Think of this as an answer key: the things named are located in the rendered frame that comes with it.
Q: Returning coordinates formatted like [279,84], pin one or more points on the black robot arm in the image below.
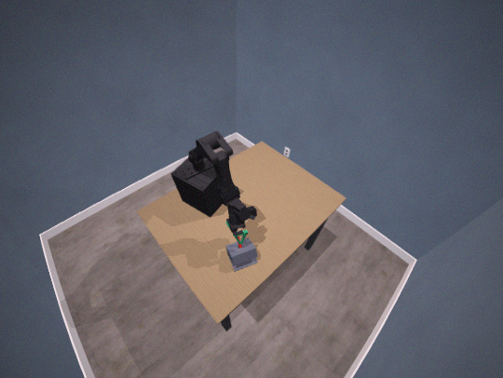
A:
[228,192]

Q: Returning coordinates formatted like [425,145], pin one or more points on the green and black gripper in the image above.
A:
[234,227]

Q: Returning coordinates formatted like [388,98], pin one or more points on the grey sloped panel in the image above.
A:
[241,255]

